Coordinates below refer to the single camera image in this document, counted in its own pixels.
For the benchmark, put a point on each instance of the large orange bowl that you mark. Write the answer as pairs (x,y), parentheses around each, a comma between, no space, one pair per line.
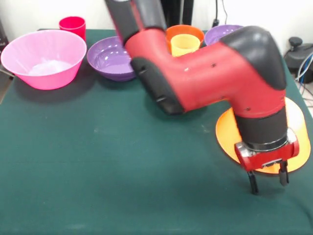
(226,132)

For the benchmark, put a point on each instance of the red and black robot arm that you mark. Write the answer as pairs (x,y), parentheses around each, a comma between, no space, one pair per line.
(207,78)

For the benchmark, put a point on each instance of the red cup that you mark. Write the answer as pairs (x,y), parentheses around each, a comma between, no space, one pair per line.
(72,24)

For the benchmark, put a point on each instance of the dark green table cloth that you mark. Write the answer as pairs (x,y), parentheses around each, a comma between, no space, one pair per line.
(73,159)

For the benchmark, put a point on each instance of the large pink bowl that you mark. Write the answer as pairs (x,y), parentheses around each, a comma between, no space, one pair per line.
(49,78)

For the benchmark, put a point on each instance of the yellow cup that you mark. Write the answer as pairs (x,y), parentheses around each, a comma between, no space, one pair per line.
(183,45)

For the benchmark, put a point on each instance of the purple bowl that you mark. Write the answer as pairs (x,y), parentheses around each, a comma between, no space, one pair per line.
(107,58)
(215,34)

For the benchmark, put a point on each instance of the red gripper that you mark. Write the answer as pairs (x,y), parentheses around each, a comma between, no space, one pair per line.
(269,156)

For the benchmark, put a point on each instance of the small orange bowl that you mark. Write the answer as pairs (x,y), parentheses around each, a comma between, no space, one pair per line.
(185,29)

